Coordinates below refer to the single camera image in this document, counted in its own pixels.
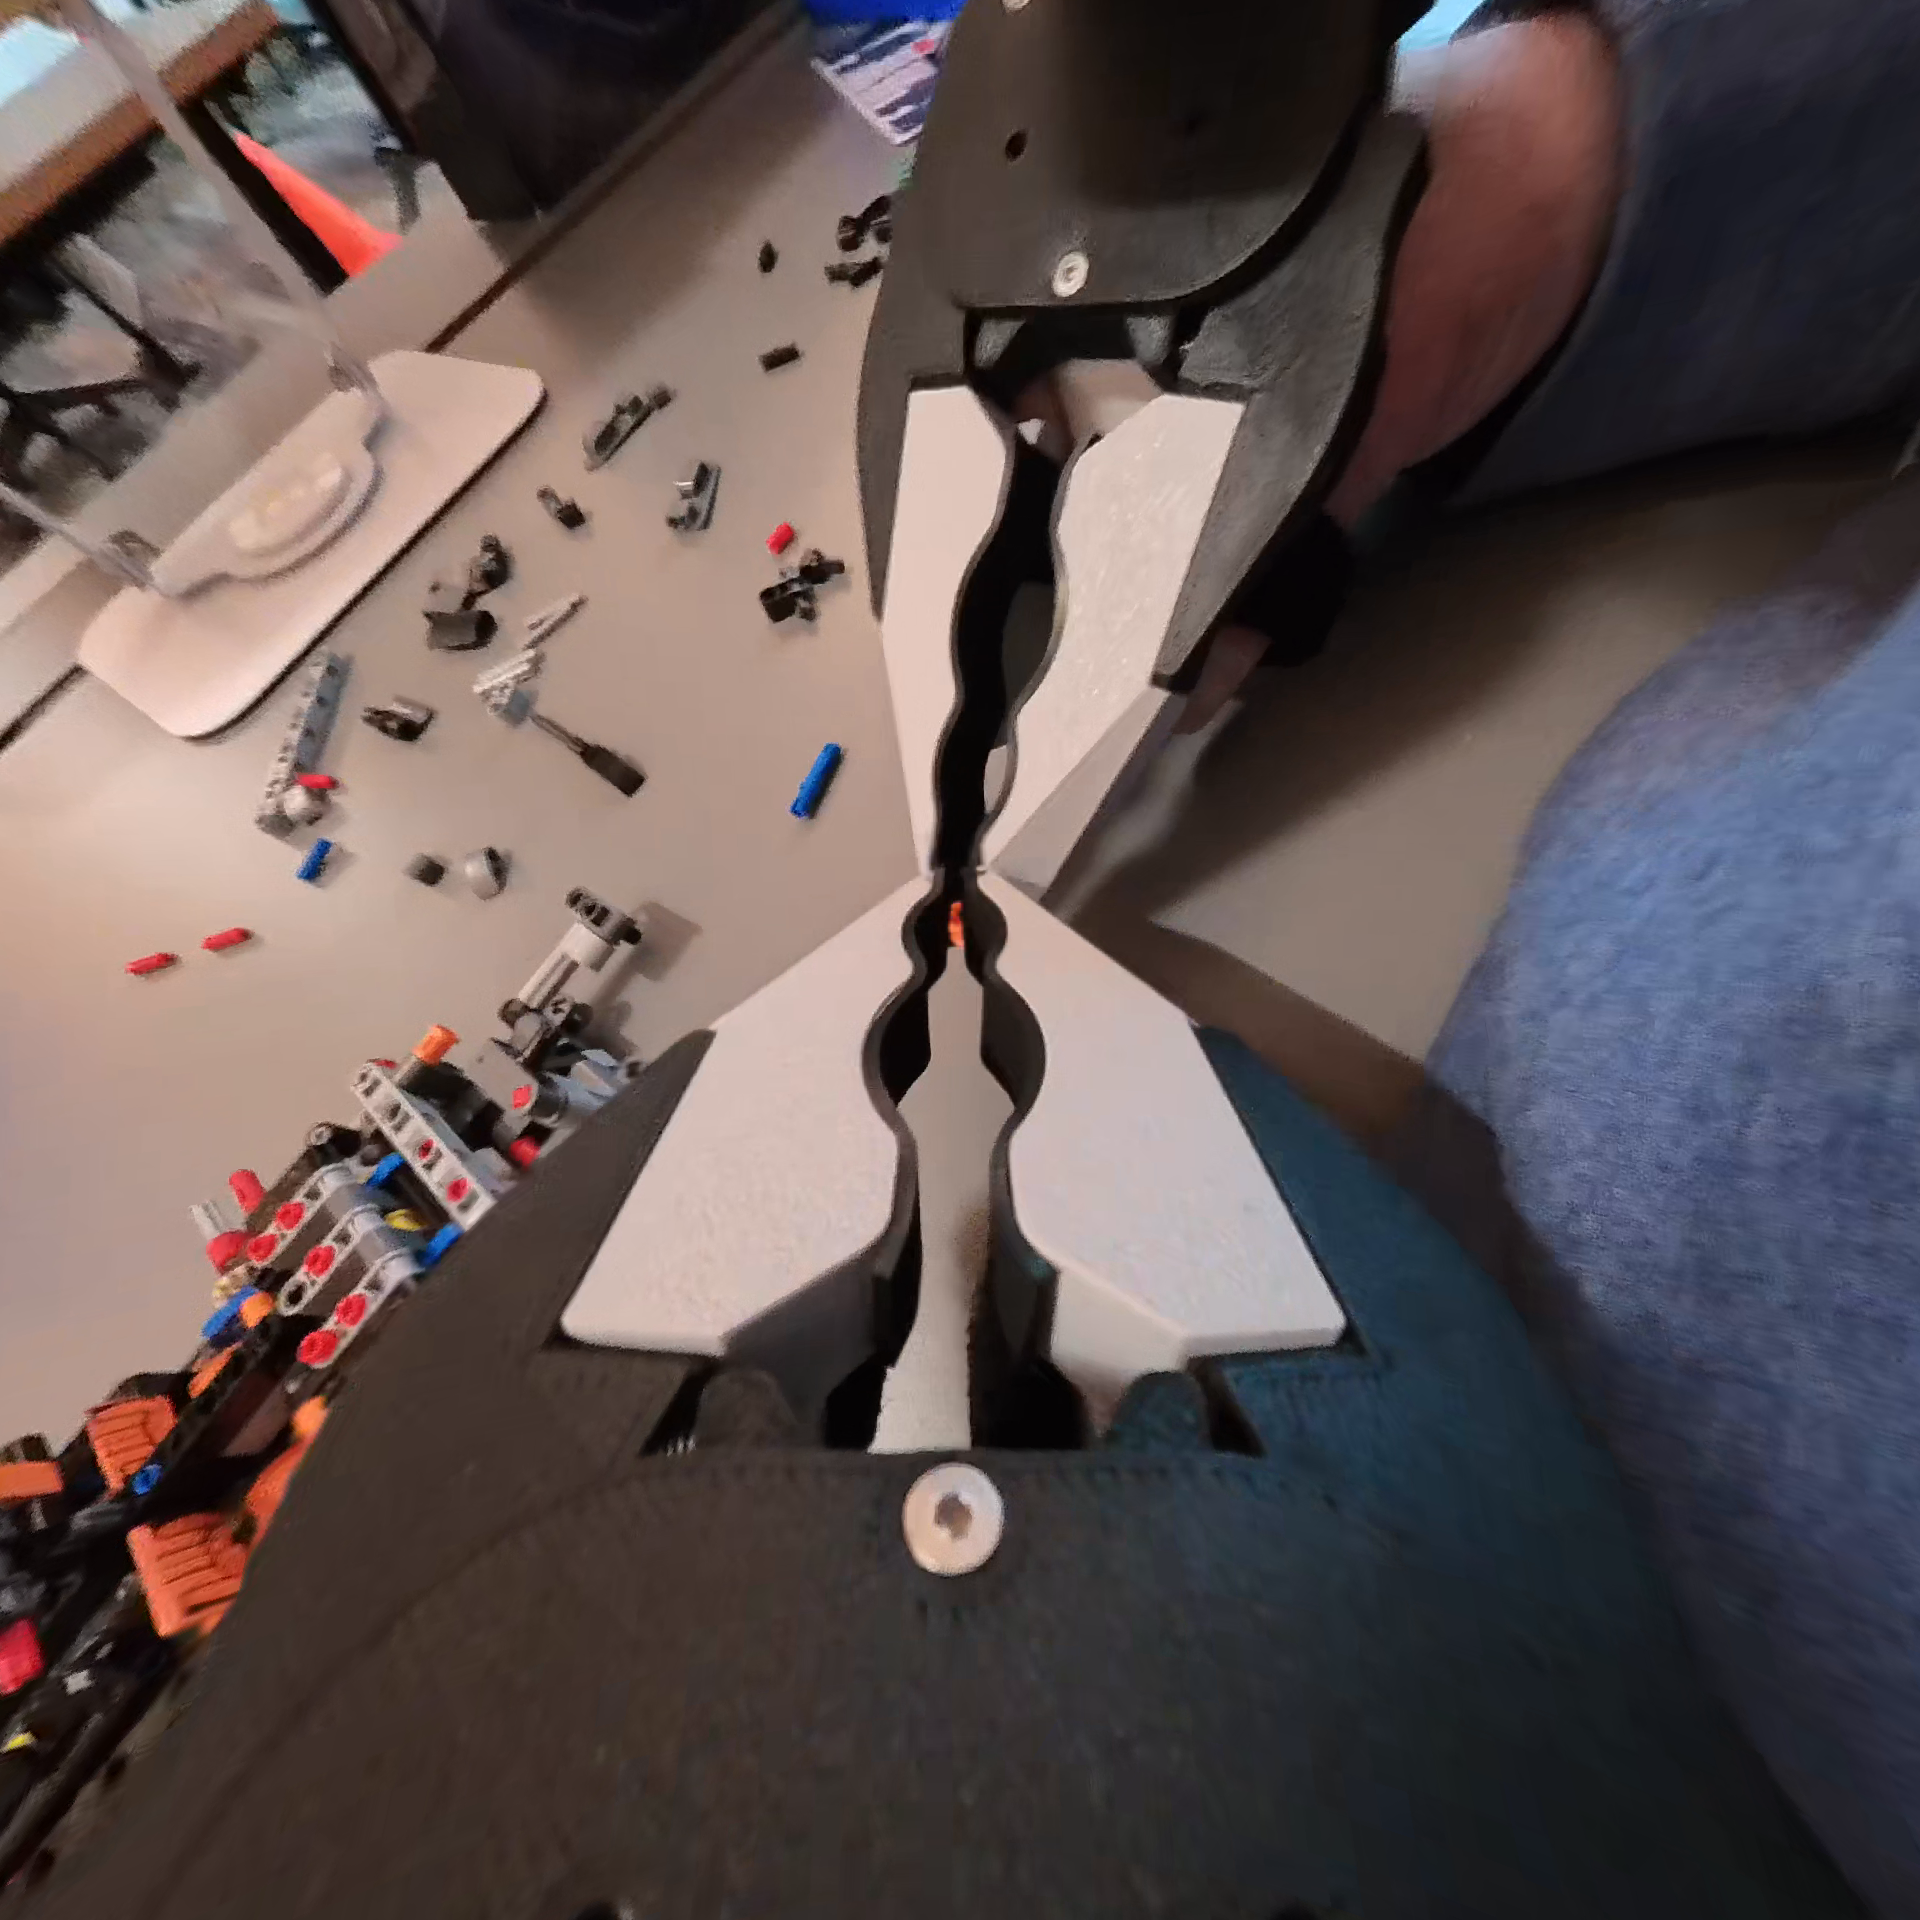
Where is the dark grey long lego piece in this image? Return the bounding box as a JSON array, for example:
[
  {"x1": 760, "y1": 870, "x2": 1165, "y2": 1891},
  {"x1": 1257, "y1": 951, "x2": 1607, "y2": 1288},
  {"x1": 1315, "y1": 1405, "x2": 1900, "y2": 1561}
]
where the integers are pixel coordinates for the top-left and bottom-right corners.
[{"x1": 585, "y1": 383, "x2": 674, "y2": 474}]

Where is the orange traffic cone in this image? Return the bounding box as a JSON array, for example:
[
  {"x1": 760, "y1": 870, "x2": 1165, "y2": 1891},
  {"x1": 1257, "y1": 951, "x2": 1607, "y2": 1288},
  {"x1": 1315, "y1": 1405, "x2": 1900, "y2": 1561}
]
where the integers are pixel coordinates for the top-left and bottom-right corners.
[{"x1": 233, "y1": 129, "x2": 404, "y2": 285}]

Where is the instruction booklet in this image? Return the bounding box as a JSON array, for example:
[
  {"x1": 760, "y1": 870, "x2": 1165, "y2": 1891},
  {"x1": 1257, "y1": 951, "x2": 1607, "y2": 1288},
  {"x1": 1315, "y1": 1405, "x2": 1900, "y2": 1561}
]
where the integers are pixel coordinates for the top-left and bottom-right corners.
[{"x1": 814, "y1": 10, "x2": 963, "y2": 147}]

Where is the person's right forearm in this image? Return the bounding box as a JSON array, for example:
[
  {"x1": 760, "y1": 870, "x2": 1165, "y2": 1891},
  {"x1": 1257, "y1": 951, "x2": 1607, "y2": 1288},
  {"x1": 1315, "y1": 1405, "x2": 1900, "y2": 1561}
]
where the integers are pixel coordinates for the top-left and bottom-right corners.
[{"x1": 1450, "y1": 0, "x2": 1920, "y2": 517}]

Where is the black chair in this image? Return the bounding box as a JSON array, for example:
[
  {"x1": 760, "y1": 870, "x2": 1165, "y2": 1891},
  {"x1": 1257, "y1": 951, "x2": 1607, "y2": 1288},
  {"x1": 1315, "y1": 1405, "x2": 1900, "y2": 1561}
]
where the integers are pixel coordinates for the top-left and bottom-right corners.
[{"x1": 318, "y1": 0, "x2": 802, "y2": 224}]

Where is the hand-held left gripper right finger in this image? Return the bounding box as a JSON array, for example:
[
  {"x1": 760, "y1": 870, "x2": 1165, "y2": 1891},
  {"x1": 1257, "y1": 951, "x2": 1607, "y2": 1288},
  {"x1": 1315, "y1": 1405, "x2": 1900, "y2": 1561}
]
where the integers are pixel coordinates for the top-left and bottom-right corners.
[{"x1": 963, "y1": 870, "x2": 1346, "y2": 1458}]

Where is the wooden table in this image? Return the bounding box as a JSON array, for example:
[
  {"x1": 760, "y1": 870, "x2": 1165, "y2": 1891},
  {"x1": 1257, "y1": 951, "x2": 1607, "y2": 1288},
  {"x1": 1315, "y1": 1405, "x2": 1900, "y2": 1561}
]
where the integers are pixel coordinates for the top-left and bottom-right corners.
[{"x1": 0, "y1": 0, "x2": 285, "y2": 247}]

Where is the person's blue clothing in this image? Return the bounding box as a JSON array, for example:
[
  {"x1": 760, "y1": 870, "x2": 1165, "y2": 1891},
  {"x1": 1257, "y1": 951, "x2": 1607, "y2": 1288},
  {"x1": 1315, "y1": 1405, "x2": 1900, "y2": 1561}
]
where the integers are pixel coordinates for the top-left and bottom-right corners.
[{"x1": 1418, "y1": 494, "x2": 1920, "y2": 1920}]

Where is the long grey lego beam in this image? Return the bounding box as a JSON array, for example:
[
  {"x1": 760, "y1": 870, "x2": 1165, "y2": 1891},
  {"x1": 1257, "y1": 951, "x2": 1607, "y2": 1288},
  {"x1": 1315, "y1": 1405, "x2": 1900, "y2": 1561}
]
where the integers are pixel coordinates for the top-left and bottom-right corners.
[{"x1": 252, "y1": 648, "x2": 362, "y2": 838}]

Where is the white stand base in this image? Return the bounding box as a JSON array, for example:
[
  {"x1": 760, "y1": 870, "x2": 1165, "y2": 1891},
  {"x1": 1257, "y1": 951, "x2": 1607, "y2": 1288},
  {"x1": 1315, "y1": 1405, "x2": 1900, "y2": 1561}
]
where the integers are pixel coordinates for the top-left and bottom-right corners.
[{"x1": 77, "y1": 354, "x2": 551, "y2": 736}]

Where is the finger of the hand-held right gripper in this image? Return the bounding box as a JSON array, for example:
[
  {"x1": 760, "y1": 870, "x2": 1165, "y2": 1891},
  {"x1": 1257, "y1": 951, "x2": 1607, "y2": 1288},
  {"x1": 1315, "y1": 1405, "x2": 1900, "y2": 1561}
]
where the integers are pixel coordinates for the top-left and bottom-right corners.
[
  {"x1": 983, "y1": 390, "x2": 1255, "y2": 903},
  {"x1": 879, "y1": 383, "x2": 1056, "y2": 870}
]

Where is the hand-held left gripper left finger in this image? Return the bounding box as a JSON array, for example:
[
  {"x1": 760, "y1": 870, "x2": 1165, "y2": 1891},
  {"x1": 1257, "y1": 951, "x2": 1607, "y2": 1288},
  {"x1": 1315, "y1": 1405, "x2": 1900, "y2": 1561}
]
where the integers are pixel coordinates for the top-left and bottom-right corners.
[{"x1": 560, "y1": 870, "x2": 944, "y2": 1458}]

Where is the person's right hand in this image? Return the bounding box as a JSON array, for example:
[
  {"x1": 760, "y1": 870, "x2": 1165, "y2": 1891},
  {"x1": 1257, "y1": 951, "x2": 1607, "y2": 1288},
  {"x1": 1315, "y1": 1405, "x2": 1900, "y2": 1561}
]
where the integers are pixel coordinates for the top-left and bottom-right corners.
[{"x1": 1328, "y1": 29, "x2": 1631, "y2": 524}]

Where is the black lego axle piece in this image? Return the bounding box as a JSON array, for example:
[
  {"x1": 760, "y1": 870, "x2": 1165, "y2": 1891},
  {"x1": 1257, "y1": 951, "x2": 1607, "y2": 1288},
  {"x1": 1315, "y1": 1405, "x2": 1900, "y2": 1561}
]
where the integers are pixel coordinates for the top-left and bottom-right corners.
[{"x1": 515, "y1": 713, "x2": 652, "y2": 795}]

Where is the lego car build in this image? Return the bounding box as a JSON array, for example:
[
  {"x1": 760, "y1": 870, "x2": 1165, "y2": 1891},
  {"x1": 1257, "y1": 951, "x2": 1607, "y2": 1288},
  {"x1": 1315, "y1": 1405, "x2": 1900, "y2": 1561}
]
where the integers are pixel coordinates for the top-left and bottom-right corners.
[{"x1": 0, "y1": 884, "x2": 652, "y2": 1856}]

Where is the clear acrylic stand frame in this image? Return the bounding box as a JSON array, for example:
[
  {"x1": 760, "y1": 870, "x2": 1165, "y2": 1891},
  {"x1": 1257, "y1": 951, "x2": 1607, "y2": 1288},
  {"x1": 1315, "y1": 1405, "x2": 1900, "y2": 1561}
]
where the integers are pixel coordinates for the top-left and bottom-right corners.
[{"x1": 0, "y1": 0, "x2": 396, "y2": 603}]

